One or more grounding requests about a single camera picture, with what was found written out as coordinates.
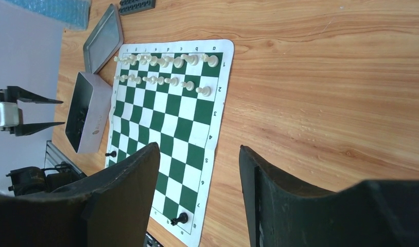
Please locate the metal tin lid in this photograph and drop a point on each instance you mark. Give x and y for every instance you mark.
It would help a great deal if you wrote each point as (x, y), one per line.
(104, 41)

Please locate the white chess knight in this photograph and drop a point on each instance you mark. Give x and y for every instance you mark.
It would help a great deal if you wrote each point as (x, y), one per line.
(190, 59)

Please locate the translucent blue plastic container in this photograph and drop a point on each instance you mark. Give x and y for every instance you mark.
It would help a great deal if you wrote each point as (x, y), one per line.
(73, 14)

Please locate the dark grey lego baseplate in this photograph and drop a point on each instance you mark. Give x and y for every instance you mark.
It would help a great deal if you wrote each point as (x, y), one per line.
(134, 6)

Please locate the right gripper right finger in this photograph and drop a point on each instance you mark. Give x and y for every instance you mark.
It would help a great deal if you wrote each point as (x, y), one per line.
(283, 210)

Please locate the black chess pawn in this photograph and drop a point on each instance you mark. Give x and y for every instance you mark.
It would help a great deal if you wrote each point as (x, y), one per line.
(111, 154)

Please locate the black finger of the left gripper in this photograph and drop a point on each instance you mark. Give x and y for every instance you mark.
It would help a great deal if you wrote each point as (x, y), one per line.
(15, 93)
(32, 128)

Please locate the white chess pawn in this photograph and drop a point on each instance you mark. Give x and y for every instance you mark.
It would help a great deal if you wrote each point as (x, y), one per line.
(172, 81)
(204, 91)
(189, 85)

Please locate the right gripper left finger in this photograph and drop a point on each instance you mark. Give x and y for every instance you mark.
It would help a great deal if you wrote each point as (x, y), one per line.
(109, 208)

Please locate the white chess rook corner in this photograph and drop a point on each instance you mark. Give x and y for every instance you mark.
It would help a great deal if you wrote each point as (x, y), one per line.
(212, 61)

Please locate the metal tin with black pieces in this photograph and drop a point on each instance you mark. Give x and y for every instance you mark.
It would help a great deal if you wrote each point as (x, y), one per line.
(88, 112)

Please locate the green white chess mat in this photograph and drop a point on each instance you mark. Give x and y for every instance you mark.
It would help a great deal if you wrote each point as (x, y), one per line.
(185, 124)

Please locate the black chess rook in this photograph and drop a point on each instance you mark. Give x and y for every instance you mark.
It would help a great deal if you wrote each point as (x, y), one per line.
(181, 218)

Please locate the white chess bishop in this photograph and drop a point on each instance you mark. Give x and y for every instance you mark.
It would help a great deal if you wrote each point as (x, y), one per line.
(177, 61)

